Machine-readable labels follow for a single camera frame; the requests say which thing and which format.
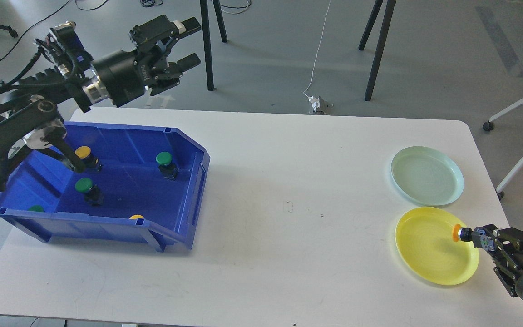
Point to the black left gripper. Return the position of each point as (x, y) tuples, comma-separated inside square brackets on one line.
[(125, 76)]

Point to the yellow push button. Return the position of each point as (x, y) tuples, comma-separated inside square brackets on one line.
[(465, 234)]

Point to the green button with black base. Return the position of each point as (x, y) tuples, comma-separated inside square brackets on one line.
[(90, 191)]

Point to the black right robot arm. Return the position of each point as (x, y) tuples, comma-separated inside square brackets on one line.
[(505, 246)]

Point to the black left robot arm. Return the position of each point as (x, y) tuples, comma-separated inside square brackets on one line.
[(62, 69)]

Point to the yellow plate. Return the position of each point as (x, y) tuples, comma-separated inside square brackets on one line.
[(424, 239)]

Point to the light green plate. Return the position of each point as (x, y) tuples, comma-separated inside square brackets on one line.
[(427, 176)]

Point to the green push button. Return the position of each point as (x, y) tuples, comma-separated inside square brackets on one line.
[(166, 166)]

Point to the yellow button at bin back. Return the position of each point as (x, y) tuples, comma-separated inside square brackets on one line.
[(91, 162)]

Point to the green button at bin corner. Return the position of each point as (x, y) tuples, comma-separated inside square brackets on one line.
[(37, 209)]

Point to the black tripod legs left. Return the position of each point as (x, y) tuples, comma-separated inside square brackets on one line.
[(206, 36)]

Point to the black tripod legs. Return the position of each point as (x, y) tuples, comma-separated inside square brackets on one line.
[(206, 36), (380, 45)]

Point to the blue plastic bin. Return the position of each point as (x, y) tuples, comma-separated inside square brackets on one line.
[(130, 182)]

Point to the white power adapter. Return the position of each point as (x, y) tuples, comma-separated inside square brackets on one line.
[(318, 106)]

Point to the black tripod legs right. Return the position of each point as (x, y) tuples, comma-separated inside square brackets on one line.
[(380, 45)]

